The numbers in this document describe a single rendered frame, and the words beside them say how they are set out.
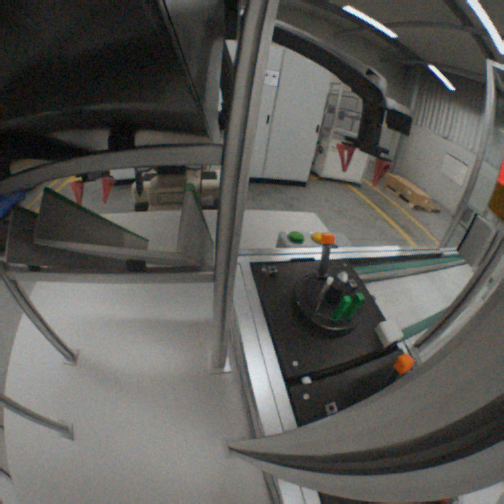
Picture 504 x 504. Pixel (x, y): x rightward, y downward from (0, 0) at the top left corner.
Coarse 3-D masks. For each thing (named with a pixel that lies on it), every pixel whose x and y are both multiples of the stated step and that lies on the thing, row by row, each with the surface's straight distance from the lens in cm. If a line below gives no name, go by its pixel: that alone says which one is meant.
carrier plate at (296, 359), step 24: (264, 264) 45; (288, 264) 47; (312, 264) 49; (336, 264) 52; (264, 288) 41; (288, 288) 42; (360, 288) 50; (264, 312) 38; (288, 312) 38; (288, 336) 36; (312, 336) 37; (336, 336) 39; (360, 336) 41; (288, 360) 34; (312, 360) 35; (336, 360) 37
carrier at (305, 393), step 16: (400, 352) 45; (368, 368) 39; (384, 368) 41; (304, 384) 33; (320, 384) 34; (336, 384) 35; (352, 384) 36; (368, 384) 38; (384, 384) 40; (304, 400) 32; (320, 400) 33; (336, 400) 34; (352, 400) 36; (304, 416) 32; (320, 416) 33; (320, 496) 34; (336, 496) 35
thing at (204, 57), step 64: (0, 0) 6; (64, 0) 6; (128, 0) 6; (192, 0) 8; (0, 64) 8; (64, 64) 8; (128, 64) 8; (192, 64) 9; (0, 128) 15; (64, 128) 16; (128, 128) 15; (192, 128) 14
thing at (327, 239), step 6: (324, 234) 41; (330, 234) 41; (324, 240) 40; (330, 240) 40; (324, 246) 41; (330, 246) 39; (336, 246) 40; (324, 252) 41; (324, 258) 41; (324, 264) 42; (318, 270) 43; (324, 270) 42
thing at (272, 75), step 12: (228, 48) 328; (276, 48) 342; (276, 60) 338; (276, 72) 335; (264, 84) 329; (276, 84) 333; (264, 96) 328; (264, 108) 329; (264, 120) 330; (264, 132) 333; (264, 144) 337; (252, 156) 337; (264, 156) 343; (216, 168) 335; (252, 168) 343; (252, 180) 354
